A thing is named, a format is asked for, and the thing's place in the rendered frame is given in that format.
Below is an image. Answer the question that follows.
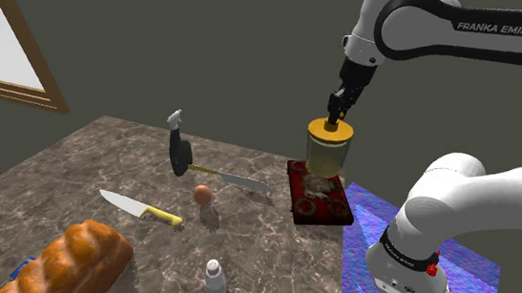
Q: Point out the glass jar with yellow lid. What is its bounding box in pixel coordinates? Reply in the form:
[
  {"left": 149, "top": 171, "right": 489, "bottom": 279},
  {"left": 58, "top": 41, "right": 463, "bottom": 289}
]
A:
[{"left": 303, "top": 115, "right": 358, "bottom": 181}]

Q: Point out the dark red patterned box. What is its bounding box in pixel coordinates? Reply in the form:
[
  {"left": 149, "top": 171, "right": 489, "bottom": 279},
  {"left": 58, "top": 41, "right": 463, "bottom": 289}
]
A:
[{"left": 286, "top": 154, "right": 356, "bottom": 231}]

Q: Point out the blue purple patterned robot stand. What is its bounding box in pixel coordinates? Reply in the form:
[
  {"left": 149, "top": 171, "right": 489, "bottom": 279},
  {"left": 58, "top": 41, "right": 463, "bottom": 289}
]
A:
[{"left": 331, "top": 170, "right": 504, "bottom": 293}]

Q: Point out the black bottle with white sprayer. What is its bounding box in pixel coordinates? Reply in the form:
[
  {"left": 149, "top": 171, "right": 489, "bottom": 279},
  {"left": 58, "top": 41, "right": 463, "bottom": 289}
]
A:
[{"left": 165, "top": 107, "right": 196, "bottom": 178}]

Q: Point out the brown egg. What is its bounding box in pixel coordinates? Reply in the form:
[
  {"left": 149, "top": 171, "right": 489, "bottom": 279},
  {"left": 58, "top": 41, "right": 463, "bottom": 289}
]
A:
[{"left": 192, "top": 183, "right": 214, "bottom": 207}]

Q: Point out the white salt shaker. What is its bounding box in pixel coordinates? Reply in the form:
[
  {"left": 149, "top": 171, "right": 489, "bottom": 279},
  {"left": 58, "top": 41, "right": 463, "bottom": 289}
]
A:
[{"left": 203, "top": 258, "right": 228, "bottom": 293}]

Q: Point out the brown bread loaf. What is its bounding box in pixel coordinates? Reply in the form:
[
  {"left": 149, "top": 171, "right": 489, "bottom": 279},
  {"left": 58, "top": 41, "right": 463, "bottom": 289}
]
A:
[{"left": 0, "top": 215, "right": 138, "bottom": 293}]

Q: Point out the small blue flat object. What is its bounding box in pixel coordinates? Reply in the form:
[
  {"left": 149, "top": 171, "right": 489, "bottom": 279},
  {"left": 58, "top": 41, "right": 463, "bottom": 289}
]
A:
[{"left": 7, "top": 255, "right": 39, "bottom": 283}]

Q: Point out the serrated knife with brass handle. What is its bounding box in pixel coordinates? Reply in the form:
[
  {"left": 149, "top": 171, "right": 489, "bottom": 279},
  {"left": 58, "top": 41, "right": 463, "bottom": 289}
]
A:
[{"left": 187, "top": 157, "right": 273, "bottom": 198}]

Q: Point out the knife with yellow handle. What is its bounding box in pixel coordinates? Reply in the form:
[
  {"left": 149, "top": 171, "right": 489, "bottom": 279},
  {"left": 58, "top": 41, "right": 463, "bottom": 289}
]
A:
[{"left": 98, "top": 181, "right": 185, "bottom": 234}]

